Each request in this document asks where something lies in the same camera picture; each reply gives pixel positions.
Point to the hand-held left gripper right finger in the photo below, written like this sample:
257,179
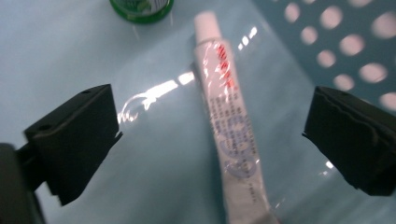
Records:
351,137

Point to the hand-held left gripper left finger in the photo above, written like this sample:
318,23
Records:
74,140

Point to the light blue perforated plastic basket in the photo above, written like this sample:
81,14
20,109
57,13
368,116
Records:
77,56

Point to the white tube with red print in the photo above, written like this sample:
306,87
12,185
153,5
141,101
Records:
232,124

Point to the round green container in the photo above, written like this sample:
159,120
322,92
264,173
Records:
140,14

